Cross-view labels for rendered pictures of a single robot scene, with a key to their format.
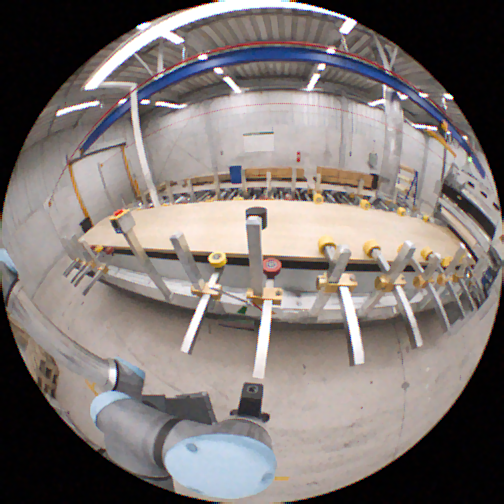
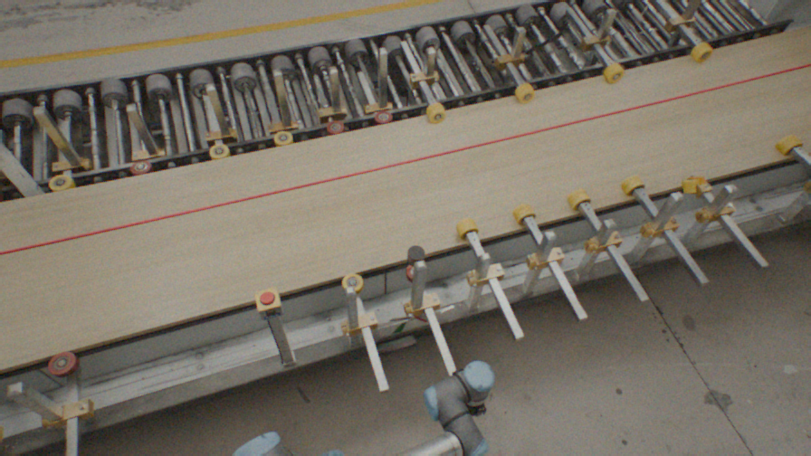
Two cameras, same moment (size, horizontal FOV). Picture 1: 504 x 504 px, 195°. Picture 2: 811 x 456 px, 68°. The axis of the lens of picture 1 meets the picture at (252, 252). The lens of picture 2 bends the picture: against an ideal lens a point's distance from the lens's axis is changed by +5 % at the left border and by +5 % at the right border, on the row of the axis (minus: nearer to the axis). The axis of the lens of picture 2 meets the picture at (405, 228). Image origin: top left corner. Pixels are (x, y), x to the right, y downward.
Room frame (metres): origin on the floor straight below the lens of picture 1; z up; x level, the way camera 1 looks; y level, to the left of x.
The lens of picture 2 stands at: (-0.47, 0.59, 2.86)
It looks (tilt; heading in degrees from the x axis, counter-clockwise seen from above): 56 degrees down; 326
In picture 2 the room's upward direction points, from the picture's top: 3 degrees clockwise
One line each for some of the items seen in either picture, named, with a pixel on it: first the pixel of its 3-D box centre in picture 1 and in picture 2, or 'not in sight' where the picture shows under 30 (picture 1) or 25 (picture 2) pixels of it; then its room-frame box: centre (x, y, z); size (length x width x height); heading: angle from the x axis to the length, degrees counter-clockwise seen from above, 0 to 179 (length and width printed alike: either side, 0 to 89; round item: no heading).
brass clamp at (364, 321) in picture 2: (206, 290); (358, 324); (0.37, 0.21, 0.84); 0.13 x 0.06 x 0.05; 77
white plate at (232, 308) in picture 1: (251, 311); (409, 325); (0.30, 0.02, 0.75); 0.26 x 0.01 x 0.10; 77
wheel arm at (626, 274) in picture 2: (427, 284); (609, 246); (0.13, -0.78, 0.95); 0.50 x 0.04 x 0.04; 167
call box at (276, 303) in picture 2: (122, 222); (269, 304); (0.43, 0.49, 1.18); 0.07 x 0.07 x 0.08; 77
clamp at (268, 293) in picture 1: (264, 295); (421, 305); (0.32, -0.03, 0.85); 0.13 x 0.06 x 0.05; 77
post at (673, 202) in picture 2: (441, 280); (653, 231); (0.10, -0.99, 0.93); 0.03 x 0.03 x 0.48; 77
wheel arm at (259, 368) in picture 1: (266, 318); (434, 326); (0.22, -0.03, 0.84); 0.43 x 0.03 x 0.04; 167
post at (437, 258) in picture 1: (412, 292); (591, 255); (0.16, -0.74, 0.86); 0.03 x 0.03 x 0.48; 77
